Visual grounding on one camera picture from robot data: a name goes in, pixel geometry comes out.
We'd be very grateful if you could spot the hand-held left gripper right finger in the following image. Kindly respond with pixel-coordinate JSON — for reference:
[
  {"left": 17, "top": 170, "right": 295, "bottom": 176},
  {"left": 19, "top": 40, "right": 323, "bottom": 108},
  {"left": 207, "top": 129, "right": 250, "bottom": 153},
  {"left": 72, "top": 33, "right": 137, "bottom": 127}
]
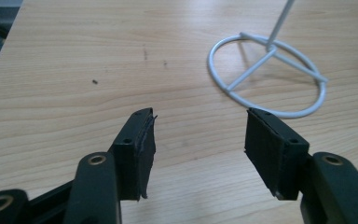
[{"left": 243, "top": 107, "right": 310, "bottom": 201}]

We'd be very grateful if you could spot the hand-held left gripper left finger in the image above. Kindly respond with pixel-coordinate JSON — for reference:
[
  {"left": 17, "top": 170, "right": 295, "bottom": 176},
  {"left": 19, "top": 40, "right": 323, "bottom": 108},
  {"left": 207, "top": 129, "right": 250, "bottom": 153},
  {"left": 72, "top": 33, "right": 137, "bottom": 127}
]
[{"left": 109, "top": 107, "right": 158, "bottom": 201}]

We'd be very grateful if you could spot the white wire stand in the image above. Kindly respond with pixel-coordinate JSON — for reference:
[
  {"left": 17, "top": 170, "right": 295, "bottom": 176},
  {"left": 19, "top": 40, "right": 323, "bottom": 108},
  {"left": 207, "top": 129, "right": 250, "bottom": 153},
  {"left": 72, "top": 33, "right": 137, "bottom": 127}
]
[{"left": 207, "top": 0, "right": 329, "bottom": 119}]

